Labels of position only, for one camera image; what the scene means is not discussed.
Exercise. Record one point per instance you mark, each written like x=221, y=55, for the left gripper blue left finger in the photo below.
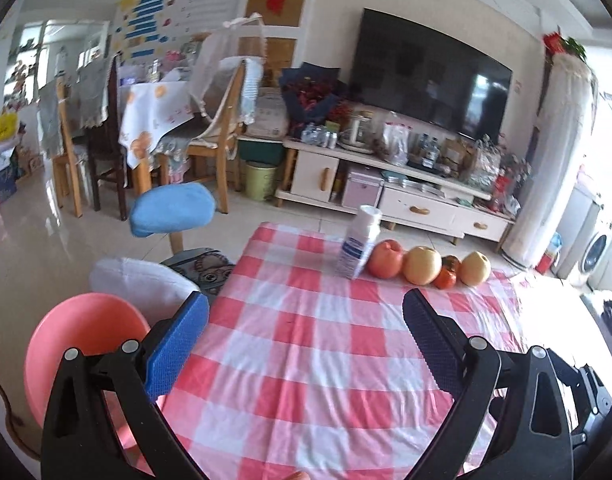
x=79, y=440

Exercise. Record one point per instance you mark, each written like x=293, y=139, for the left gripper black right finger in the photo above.
x=507, y=419

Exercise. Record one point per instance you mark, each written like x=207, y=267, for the pink plastic trash bucket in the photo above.
x=94, y=323

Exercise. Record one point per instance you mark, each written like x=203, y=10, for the person's left hand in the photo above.
x=298, y=475

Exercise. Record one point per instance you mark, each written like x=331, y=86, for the white washing machine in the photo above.
x=586, y=233

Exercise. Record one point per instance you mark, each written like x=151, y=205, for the orange tangerine with leaf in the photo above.
x=446, y=278

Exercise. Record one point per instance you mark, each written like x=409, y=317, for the yellow pear right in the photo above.
x=475, y=269

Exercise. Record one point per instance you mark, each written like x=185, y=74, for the yellow pear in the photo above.
x=421, y=265
x=475, y=269

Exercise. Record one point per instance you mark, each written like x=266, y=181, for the white cushioned stool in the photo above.
x=156, y=291

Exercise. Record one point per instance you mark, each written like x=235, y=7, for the yellow pear left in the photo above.
x=421, y=265

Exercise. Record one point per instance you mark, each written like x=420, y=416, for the red apple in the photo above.
x=386, y=260

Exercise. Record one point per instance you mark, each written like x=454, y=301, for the white standing air conditioner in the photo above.
x=564, y=123

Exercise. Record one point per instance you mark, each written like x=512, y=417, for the red white checkered tablecloth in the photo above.
x=300, y=369

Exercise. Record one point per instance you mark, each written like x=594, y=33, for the white plastic milk bottle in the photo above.
x=359, y=241

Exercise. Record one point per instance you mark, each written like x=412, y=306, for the blue cushioned stool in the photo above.
x=172, y=208

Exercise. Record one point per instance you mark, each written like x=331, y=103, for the cream tv cabinet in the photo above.
x=316, y=177

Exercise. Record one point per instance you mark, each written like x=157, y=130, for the pink storage box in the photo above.
x=364, y=186

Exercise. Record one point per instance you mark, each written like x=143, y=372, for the green waste bin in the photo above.
x=259, y=181

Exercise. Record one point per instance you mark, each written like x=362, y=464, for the wooden chair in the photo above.
x=222, y=135

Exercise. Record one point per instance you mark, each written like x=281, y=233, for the black flat television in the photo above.
x=416, y=71

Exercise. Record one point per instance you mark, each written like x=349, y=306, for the dark flower bouquet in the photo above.
x=310, y=92

